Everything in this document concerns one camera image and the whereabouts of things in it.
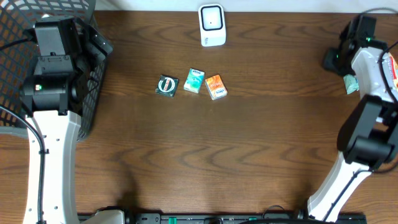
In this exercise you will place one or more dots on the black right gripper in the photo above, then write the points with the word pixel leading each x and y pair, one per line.
pixel 328 58

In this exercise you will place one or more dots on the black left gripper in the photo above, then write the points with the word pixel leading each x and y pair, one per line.
pixel 94 43

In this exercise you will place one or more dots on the light teal wipes pack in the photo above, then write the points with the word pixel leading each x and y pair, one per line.
pixel 351 83

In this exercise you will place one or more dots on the yellow blue snack bag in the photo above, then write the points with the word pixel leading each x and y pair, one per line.
pixel 393 70

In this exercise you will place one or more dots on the round black tin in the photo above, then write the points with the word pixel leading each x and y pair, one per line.
pixel 167 86

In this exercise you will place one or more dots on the green tissue pack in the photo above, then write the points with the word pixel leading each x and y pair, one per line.
pixel 194 80

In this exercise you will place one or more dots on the orange tissue pack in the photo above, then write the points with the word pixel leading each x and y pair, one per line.
pixel 216 87

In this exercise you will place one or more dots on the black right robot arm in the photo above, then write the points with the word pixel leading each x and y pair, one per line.
pixel 367 141

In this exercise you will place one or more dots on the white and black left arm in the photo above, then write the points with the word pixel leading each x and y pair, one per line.
pixel 59 95

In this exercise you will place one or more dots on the dark grey mesh basket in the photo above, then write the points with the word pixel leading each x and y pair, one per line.
pixel 19 60

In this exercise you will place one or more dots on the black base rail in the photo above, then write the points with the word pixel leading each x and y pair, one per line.
pixel 156 218

